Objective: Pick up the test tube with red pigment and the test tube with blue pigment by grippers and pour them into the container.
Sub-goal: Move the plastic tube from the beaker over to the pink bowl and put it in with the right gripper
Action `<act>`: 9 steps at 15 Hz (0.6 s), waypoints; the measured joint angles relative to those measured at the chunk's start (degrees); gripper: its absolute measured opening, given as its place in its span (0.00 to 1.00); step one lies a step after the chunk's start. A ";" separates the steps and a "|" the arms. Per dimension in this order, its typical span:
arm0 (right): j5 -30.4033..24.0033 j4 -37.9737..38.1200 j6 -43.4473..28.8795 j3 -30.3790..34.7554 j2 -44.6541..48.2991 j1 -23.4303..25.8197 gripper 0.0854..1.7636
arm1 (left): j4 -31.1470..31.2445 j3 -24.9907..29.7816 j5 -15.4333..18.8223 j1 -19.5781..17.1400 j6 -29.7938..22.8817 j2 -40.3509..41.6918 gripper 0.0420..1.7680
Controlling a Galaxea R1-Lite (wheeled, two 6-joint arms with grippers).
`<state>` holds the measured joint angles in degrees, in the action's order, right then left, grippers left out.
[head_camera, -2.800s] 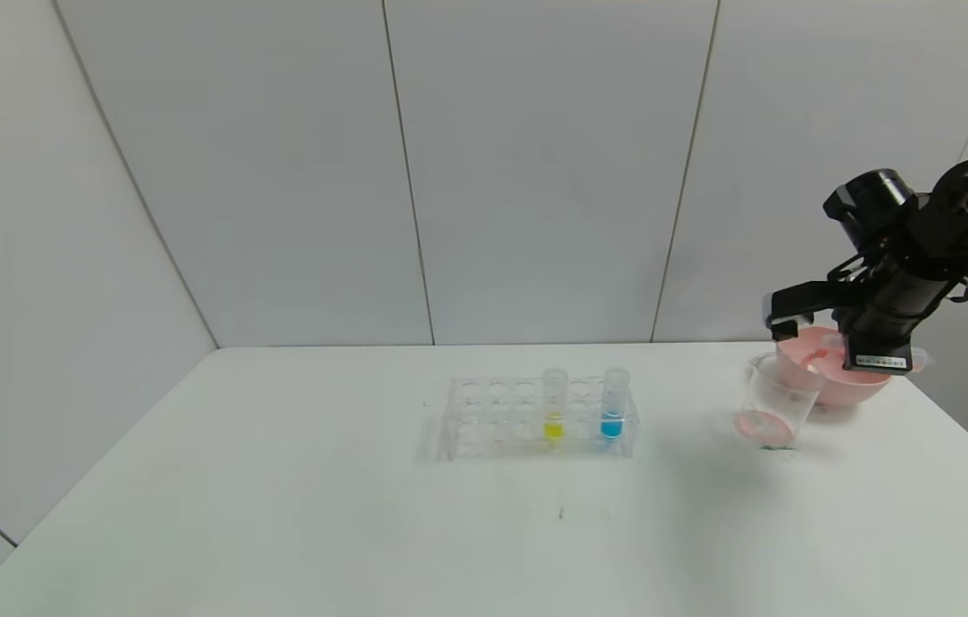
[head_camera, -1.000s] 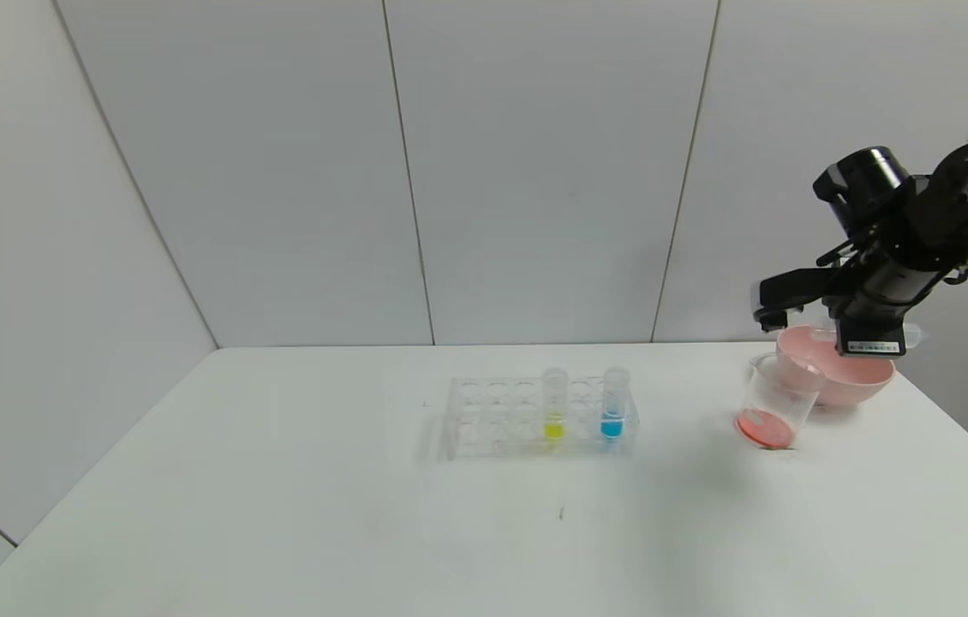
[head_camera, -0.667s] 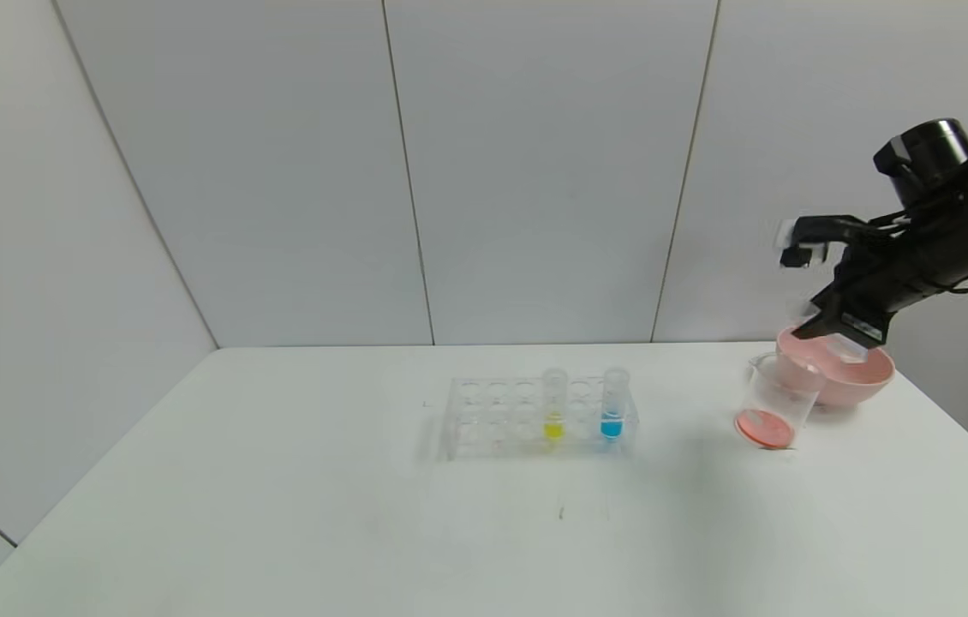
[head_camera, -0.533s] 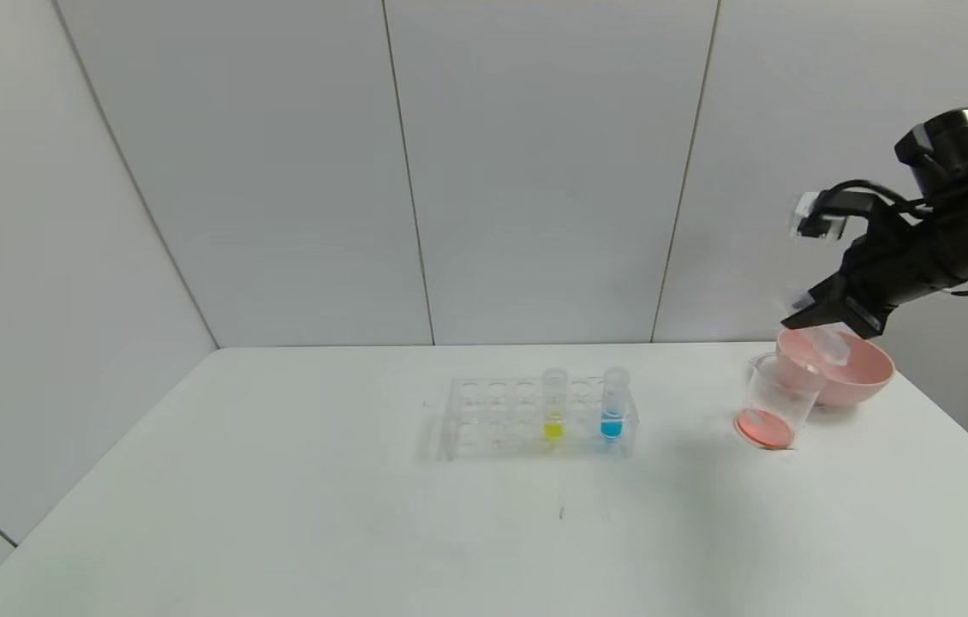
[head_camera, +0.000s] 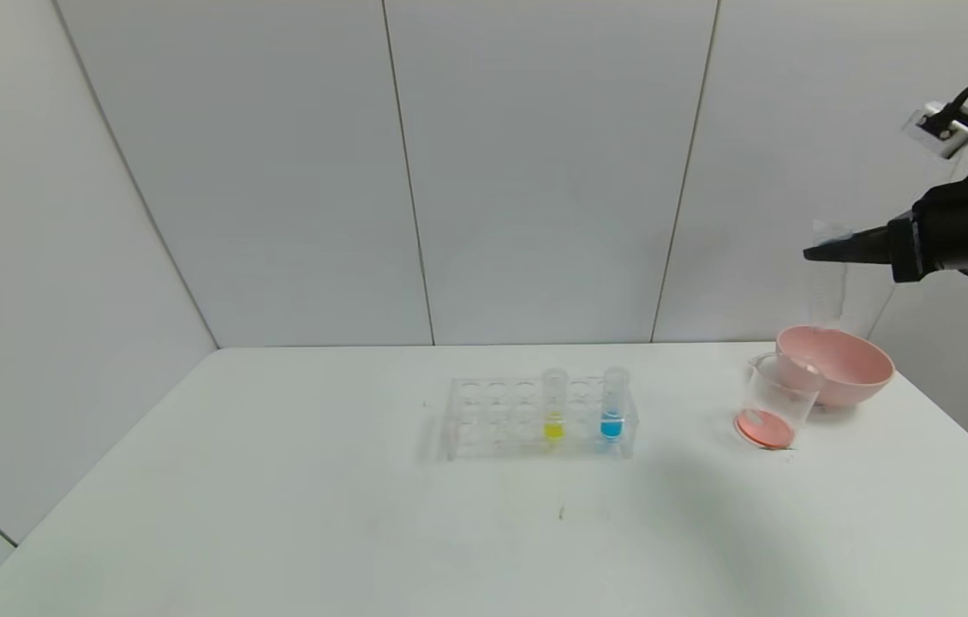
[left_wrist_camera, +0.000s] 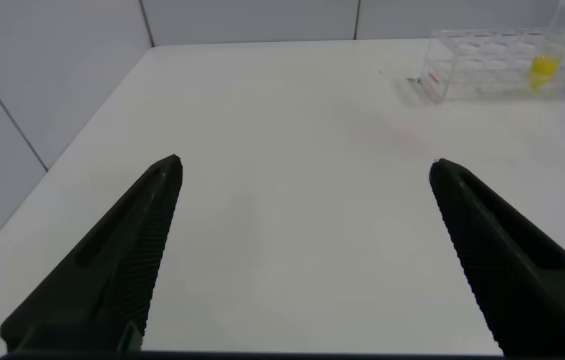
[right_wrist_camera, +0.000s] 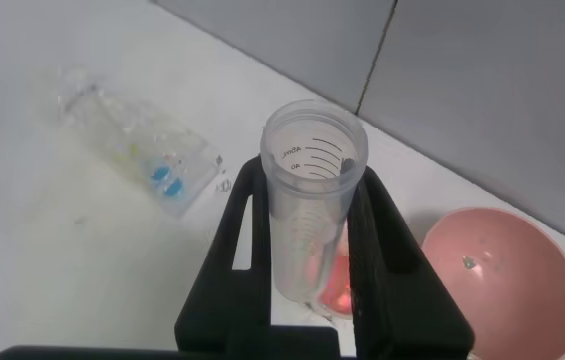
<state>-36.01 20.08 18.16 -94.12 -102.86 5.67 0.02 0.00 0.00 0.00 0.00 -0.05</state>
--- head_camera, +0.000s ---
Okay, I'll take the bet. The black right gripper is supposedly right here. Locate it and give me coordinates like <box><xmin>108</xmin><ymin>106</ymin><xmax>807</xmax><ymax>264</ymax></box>
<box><xmin>803</xmin><ymin>183</ymin><xmax>968</xmax><ymax>284</ymax></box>

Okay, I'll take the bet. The test tube with red pigment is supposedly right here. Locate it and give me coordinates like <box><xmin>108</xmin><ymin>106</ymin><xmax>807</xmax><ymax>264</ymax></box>
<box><xmin>810</xmin><ymin>219</ymin><xmax>855</xmax><ymax>331</ymax></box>

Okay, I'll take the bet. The test tube with blue pigment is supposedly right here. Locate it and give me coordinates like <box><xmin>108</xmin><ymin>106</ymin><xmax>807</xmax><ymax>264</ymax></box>
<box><xmin>601</xmin><ymin>368</ymin><xmax>629</xmax><ymax>441</ymax></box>

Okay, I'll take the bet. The test tube with yellow pigment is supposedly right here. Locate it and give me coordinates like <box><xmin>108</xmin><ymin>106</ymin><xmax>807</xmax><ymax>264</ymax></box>
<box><xmin>541</xmin><ymin>368</ymin><xmax>569</xmax><ymax>443</ymax></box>

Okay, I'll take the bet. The clear plastic test tube rack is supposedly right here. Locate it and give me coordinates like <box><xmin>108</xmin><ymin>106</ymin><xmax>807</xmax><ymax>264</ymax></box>
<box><xmin>441</xmin><ymin>374</ymin><xmax>639</xmax><ymax>462</ymax></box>

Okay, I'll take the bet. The pink bowl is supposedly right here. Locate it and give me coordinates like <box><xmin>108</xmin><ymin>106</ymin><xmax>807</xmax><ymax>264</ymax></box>
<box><xmin>774</xmin><ymin>326</ymin><xmax>894</xmax><ymax>409</ymax></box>

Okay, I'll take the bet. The clear glass beaker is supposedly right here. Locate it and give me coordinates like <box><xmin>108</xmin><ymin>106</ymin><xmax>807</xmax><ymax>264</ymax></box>
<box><xmin>734</xmin><ymin>353</ymin><xmax>824</xmax><ymax>452</ymax></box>

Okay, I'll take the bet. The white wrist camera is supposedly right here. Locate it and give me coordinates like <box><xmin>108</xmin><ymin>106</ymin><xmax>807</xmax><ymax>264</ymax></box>
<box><xmin>904</xmin><ymin>101</ymin><xmax>968</xmax><ymax>159</ymax></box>

